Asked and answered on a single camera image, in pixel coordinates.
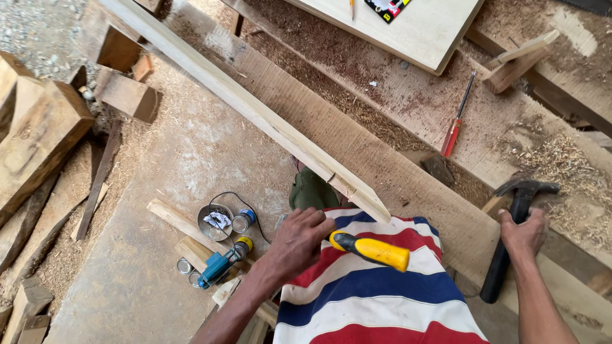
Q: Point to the person's left hand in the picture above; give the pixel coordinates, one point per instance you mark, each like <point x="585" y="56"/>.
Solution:
<point x="294" y="246"/>

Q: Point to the person's right hand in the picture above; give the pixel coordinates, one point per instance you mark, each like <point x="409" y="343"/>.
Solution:
<point x="522" y="239"/>

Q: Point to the person's left fingers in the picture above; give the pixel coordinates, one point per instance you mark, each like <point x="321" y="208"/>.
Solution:
<point x="321" y="220"/>

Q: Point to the black claw hammer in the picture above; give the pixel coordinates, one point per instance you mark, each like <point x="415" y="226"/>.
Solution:
<point x="502" y="260"/>

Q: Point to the green trousers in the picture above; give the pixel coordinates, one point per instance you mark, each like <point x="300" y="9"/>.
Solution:
<point x="311" y="191"/>

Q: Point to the can with blue lid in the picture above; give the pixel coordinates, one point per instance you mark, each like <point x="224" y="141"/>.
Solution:
<point x="243" y="221"/>

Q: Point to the can with yellow lid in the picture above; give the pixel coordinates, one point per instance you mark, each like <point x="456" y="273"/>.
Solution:
<point x="244" y="246"/>

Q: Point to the wide rough brown plank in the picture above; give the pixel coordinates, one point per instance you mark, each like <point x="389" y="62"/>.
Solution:
<point x="382" y="162"/>

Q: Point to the red white blue striped shirt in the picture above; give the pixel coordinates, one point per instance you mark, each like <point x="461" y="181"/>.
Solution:
<point x="368" y="306"/>

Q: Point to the crumpled white paper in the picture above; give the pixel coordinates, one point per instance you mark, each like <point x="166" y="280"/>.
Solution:
<point x="217" y="220"/>

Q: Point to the round metal bowl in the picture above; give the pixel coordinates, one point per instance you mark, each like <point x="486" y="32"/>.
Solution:
<point x="213" y="231"/>

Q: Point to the blue electric power tool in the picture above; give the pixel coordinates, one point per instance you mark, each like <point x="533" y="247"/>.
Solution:
<point x="217" y="270"/>

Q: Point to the dark small wooden block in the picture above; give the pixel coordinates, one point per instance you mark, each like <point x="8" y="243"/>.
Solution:
<point x="437" y="170"/>

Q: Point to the long light wooden plank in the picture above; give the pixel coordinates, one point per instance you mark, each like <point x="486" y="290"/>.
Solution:
<point x="248" y="107"/>

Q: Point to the small open tin can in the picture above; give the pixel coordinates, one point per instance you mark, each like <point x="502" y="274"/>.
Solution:
<point x="193" y="279"/>
<point x="184" y="266"/>

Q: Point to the sawdust covered wooden workbench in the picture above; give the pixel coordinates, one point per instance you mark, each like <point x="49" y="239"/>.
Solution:
<point x="420" y="105"/>

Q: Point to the yellow pencil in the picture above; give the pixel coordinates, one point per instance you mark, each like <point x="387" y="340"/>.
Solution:
<point x="352" y="8"/>

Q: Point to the light plywood board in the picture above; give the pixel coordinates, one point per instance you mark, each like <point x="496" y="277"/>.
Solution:
<point x="420" y="28"/>

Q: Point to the thin dark wooden stick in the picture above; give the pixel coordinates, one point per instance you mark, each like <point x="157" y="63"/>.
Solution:
<point x="98" y="184"/>

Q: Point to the small reddish wooden block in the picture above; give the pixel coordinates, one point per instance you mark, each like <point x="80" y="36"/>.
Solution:
<point x="142" y="68"/>

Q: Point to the small wooden cross piece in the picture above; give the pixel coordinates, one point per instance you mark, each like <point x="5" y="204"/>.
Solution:
<point x="514" y="67"/>

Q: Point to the pile of wood shavings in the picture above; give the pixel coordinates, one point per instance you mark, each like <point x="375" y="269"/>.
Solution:
<point x="569" y="191"/>

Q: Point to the large brown wooden block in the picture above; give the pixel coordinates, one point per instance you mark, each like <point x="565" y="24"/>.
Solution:
<point x="112" y="45"/>

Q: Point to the thick brown wooden beam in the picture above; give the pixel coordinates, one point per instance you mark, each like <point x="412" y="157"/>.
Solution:
<point x="559" y="76"/>

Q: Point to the heap of timber offcuts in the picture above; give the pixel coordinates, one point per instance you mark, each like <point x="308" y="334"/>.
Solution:
<point x="33" y="157"/>

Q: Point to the dark saw blade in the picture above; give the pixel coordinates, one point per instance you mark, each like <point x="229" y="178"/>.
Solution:
<point x="588" y="5"/>

